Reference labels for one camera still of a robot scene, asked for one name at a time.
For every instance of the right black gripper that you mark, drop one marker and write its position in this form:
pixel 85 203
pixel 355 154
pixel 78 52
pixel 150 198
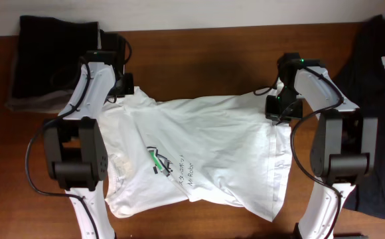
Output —
pixel 283 109

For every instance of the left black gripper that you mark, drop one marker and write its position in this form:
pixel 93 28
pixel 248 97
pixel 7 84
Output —
pixel 126 85

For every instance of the white t-shirt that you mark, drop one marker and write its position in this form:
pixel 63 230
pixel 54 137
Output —
pixel 221 149

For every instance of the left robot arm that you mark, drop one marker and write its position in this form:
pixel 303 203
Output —
pixel 76 155

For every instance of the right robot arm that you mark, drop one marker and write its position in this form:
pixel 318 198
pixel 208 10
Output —
pixel 344 144

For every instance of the folded black garment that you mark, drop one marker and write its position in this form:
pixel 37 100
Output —
pixel 48 54

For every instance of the black t-shirt with print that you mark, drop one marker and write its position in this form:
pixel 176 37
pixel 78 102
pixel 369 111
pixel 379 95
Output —
pixel 362 80

